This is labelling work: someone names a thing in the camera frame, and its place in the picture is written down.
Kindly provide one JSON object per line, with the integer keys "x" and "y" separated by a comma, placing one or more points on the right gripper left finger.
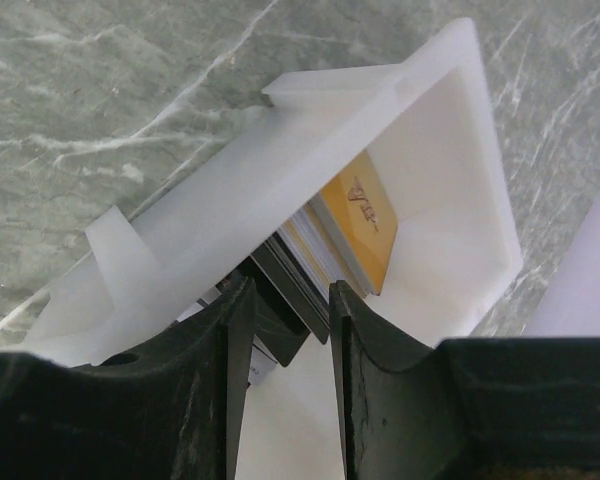
{"x": 169, "y": 408}

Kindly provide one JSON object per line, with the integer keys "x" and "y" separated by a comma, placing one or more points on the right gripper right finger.
{"x": 465, "y": 409}

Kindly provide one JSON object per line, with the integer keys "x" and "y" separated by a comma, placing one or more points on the black credit card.
{"x": 289, "y": 307}

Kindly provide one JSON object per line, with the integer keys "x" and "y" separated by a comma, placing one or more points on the white plastic card tray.
{"x": 426, "y": 124}

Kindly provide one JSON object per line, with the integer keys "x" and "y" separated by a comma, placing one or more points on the stack of cards in tray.
{"x": 311, "y": 246}

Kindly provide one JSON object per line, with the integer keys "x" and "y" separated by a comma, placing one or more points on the gold credit card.
{"x": 359, "y": 218}

